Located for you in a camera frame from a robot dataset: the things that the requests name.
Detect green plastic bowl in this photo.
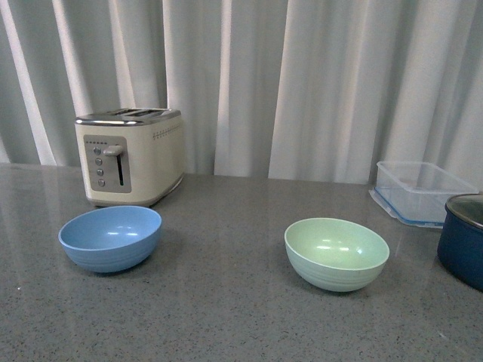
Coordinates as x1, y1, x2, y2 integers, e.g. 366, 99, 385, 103
285, 218, 390, 292

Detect blue plastic bowl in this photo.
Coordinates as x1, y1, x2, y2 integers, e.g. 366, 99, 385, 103
58, 206, 162, 273

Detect cream two-slot toaster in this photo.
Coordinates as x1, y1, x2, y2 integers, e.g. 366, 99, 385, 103
75, 108, 185, 206

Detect white pleated curtain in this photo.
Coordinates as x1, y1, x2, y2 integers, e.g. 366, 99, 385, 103
1, 1, 482, 187

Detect clear plastic food container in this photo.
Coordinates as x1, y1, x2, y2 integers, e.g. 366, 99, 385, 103
370, 161, 478, 229

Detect dark blue pot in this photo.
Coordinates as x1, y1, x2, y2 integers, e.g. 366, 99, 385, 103
437, 205, 482, 291

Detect glass pot lid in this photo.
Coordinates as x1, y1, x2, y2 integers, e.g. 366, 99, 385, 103
445, 194, 483, 229

